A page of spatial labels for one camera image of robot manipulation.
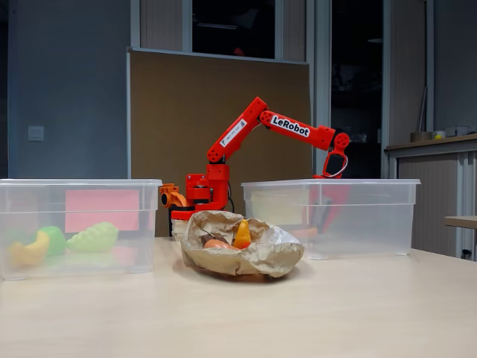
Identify orange toy waffle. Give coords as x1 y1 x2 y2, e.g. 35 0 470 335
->
294 226 320 240

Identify orange toy croissant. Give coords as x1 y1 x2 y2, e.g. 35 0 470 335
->
233 219 253 247

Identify pale green toy grapes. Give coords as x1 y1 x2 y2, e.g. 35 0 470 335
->
66 222 120 254

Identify green toy apple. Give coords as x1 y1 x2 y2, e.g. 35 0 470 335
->
35 225 67 257

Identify yellow toy banana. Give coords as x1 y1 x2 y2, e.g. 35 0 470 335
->
9 230 51 266

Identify clear plastic bin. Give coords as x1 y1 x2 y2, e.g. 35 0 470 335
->
0 178 163 281
241 178 421 261

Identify yellow-green paper label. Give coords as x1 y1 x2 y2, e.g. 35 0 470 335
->
251 188 301 225

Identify pink paper label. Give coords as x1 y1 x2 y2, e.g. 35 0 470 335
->
65 189 140 233

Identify clear plastic film sheet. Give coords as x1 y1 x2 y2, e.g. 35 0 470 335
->
260 222 296 255

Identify grey shutter cabinet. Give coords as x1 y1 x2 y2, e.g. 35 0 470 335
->
385 133 477 262

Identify crumpled brown paper bag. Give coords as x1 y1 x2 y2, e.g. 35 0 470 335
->
180 210 306 279

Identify orange toy doughnut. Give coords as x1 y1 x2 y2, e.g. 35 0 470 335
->
203 238 239 250

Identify wooden side table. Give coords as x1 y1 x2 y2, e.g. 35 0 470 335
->
443 215 477 229

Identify wooden base block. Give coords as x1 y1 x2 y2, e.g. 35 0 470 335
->
170 219 189 238

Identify orange printed clamp part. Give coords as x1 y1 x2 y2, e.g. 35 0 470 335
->
159 183 189 208

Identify brown cork board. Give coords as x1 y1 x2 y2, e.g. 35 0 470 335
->
126 46 313 236

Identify white wrist servo cable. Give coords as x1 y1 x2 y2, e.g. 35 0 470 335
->
334 154 350 179

